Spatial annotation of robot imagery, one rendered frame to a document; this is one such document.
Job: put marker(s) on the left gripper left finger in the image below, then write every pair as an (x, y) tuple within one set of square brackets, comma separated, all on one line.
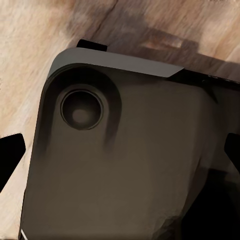
[(12, 149)]

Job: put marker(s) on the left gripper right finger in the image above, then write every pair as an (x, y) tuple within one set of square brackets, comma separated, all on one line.
[(232, 149)]

